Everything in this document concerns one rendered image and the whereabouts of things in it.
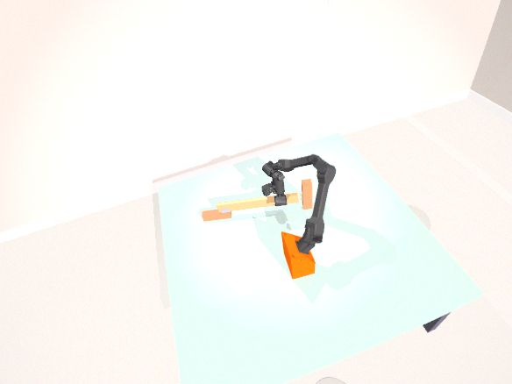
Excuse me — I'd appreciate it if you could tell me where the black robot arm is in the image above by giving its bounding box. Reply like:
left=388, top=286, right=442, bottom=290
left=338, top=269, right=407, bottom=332
left=261, top=153, right=337, bottom=254

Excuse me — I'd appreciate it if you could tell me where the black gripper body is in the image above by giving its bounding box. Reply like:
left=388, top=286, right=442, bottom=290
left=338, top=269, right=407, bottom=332
left=273, top=182, right=288, bottom=207

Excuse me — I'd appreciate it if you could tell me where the long wooden bed rail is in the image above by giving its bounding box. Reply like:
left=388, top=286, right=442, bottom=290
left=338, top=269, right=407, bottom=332
left=217, top=192, right=299, bottom=213

